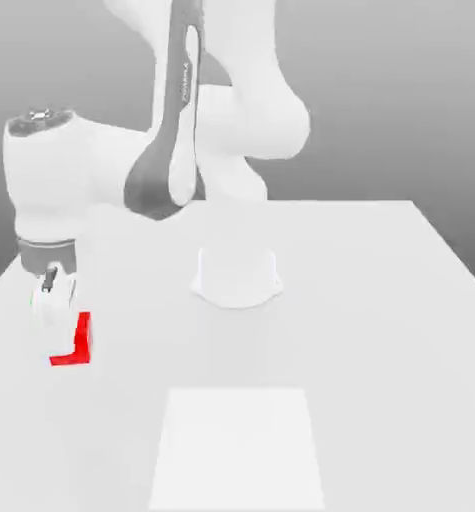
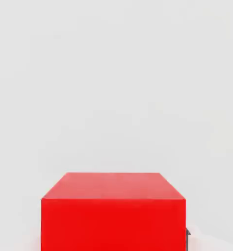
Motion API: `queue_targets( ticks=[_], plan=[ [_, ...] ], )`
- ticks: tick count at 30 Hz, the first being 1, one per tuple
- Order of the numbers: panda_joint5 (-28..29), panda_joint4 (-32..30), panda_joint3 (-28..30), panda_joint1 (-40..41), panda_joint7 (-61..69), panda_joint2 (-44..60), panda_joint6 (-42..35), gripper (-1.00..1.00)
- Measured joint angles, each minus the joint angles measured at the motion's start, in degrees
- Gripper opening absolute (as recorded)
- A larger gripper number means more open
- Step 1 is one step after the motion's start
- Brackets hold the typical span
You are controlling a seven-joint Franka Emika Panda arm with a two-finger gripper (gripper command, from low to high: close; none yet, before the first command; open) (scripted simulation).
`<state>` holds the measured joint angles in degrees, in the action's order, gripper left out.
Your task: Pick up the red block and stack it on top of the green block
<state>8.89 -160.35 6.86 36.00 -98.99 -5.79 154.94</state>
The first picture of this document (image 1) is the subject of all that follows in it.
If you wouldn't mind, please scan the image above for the small red cube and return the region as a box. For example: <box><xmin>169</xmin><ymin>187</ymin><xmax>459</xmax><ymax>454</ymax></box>
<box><xmin>49</xmin><ymin>311</ymin><xmax>93</xmax><ymax>367</ymax></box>

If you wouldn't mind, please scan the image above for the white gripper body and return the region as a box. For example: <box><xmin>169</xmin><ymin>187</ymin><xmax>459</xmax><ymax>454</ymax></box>
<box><xmin>30</xmin><ymin>273</ymin><xmax>81</xmax><ymax>338</ymax></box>

